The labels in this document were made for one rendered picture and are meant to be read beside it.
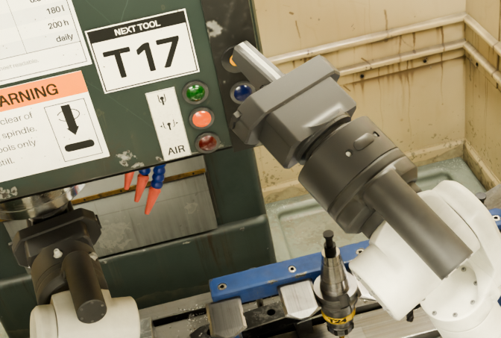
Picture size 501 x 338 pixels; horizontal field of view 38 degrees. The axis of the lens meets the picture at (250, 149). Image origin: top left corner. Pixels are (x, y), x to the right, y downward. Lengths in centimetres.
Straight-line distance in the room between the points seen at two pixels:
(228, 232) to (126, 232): 24
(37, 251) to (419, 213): 57
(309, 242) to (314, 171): 145
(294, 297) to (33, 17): 58
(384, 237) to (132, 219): 109
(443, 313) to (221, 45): 33
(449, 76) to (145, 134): 147
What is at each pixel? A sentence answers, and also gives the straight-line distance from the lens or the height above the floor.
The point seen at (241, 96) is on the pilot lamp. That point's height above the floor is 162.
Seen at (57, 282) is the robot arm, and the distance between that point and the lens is 92.
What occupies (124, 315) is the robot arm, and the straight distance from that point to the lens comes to 89.
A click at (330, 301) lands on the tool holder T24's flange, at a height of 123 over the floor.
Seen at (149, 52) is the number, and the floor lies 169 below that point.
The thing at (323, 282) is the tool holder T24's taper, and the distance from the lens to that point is 105.
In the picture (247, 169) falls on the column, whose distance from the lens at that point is 165.
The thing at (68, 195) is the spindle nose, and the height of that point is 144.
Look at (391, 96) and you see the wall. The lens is 209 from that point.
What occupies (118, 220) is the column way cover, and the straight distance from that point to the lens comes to 166.
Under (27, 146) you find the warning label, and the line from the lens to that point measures 78.
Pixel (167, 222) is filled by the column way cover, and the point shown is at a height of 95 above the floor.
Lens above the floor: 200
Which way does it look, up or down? 35 degrees down
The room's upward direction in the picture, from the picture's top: 11 degrees counter-clockwise
